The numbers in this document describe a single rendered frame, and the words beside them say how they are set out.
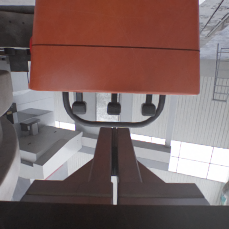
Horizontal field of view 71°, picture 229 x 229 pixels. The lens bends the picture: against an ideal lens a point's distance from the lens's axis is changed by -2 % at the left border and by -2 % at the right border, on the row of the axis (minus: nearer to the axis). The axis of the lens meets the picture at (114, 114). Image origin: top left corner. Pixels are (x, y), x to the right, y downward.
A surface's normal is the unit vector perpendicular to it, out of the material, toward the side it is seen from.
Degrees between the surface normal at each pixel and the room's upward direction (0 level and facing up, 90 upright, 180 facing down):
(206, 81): 90
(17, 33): 90
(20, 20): 90
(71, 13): 97
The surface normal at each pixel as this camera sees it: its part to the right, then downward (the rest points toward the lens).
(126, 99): -0.34, 0.25
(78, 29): 0.01, 0.16
